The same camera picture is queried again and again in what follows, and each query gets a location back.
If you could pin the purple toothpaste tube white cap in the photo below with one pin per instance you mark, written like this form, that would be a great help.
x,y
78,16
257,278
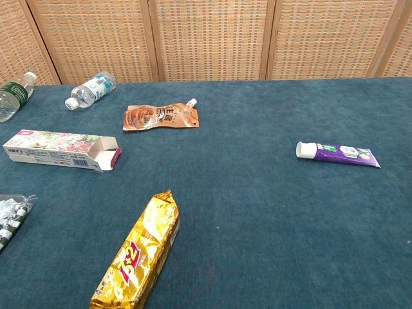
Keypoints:
x,y
338,155

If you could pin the floral toothpaste carton box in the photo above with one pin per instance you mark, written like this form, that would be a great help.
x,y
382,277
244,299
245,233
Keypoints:
x,y
48,148

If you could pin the orange spout pouch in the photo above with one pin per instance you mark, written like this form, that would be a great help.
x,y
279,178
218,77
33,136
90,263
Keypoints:
x,y
151,117

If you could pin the teal carpet table mat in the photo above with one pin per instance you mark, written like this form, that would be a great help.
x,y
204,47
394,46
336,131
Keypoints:
x,y
257,209

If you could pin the gold foil biscuit pack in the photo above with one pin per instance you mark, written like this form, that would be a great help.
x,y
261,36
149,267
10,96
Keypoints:
x,y
141,251

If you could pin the woven wooden folding screen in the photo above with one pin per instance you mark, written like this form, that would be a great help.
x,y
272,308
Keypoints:
x,y
209,38

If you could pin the blue label water bottle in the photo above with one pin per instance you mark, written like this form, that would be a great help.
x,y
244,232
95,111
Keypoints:
x,y
90,91

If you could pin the green label water bottle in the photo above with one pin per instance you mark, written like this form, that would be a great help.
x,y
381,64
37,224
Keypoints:
x,y
13,96

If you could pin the striped shirt in plastic bag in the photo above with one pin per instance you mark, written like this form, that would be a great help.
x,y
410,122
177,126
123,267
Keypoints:
x,y
9,222

